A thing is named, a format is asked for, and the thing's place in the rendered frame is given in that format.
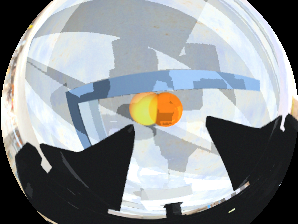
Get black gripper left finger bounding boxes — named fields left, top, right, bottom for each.
left=40, top=124, right=136, bottom=212

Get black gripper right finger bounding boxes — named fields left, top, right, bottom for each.
left=205, top=115, right=282, bottom=190

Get orange ball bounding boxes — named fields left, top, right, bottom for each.
left=154, top=93, right=182, bottom=127

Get light blue l-shaped bar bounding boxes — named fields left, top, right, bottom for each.
left=65, top=69, right=261, bottom=149

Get translucent yellow ball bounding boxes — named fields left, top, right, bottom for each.
left=129, top=92, right=157, bottom=125

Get clear glass corner walls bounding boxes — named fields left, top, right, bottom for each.
left=78, top=100, right=108, bottom=145

